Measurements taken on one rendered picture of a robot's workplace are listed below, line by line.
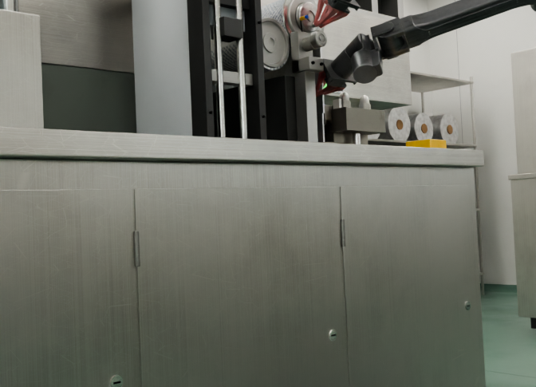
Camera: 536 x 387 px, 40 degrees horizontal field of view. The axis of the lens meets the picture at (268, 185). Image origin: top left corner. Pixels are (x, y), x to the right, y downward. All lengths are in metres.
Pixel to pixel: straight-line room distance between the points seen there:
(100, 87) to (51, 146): 0.80
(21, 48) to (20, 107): 0.11
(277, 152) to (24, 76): 0.51
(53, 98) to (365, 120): 0.79
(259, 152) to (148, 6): 0.60
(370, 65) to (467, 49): 5.22
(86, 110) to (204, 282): 0.72
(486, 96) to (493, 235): 1.22
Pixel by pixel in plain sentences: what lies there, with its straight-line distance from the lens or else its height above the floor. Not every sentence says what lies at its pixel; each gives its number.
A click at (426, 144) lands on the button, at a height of 0.91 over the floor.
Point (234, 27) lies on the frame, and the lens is 1.54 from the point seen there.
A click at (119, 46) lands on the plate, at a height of 1.20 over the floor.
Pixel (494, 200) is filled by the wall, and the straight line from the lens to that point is 6.71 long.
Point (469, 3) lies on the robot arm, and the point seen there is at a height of 1.23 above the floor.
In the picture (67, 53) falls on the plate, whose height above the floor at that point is 1.17.
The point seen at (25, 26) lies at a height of 1.14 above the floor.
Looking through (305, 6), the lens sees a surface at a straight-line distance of 1.87.
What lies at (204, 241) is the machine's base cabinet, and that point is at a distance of 1.25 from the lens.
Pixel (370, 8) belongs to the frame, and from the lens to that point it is 2.67.
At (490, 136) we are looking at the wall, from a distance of 6.74.
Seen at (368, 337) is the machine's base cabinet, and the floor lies 0.50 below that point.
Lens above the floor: 0.77
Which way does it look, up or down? 2 degrees up
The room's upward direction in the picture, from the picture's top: 3 degrees counter-clockwise
